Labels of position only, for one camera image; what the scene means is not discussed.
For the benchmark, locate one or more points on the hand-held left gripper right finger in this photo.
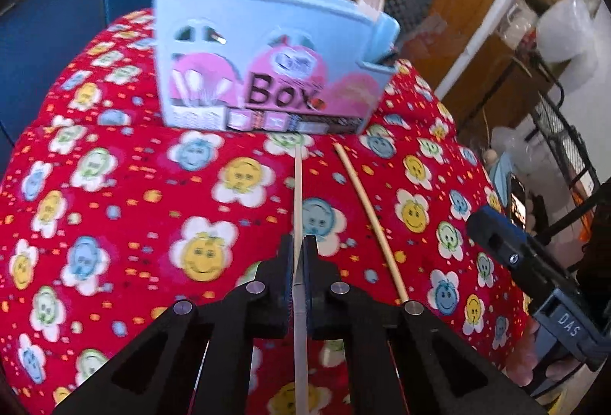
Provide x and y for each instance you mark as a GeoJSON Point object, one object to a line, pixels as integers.
{"type": "Point", "coordinates": [309, 281]}

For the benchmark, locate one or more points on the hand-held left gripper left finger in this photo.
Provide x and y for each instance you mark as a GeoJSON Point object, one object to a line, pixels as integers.
{"type": "Point", "coordinates": [286, 271]}

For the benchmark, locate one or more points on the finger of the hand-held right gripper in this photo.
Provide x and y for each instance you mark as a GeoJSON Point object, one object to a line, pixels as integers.
{"type": "Point", "coordinates": [496, 233]}

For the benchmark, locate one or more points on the pale chopstick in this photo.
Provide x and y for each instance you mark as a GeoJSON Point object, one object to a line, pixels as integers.
{"type": "Point", "coordinates": [299, 205]}

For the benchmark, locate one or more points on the light blue utensil box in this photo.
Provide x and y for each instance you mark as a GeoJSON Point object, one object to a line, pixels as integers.
{"type": "Point", "coordinates": [286, 13]}

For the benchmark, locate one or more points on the person's right hand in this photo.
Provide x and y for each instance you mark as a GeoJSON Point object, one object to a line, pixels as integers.
{"type": "Point", "coordinates": [522, 357]}

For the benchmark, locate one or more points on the wooden chopstick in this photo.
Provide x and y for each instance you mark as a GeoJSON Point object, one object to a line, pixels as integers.
{"type": "Point", "coordinates": [368, 214]}

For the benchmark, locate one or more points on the red floral tablecloth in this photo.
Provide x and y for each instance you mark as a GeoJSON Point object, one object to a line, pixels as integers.
{"type": "Point", "coordinates": [143, 185]}

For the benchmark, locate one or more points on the wooden shelf unit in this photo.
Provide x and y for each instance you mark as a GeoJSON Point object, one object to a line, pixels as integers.
{"type": "Point", "coordinates": [482, 56]}

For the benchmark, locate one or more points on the white plastic jug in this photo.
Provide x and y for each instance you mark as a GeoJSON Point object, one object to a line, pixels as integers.
{"type": "Point", "coordinates": [515, 25]}

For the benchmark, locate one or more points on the white plastic bag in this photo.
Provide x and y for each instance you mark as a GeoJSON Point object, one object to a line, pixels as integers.
{"type": "Point", "coordinates": [568, 28]}

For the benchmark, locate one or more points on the bundle of wooden chopsticks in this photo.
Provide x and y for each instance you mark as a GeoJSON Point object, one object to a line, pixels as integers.
{"type": "Point", "coordinates": [370, 4]}

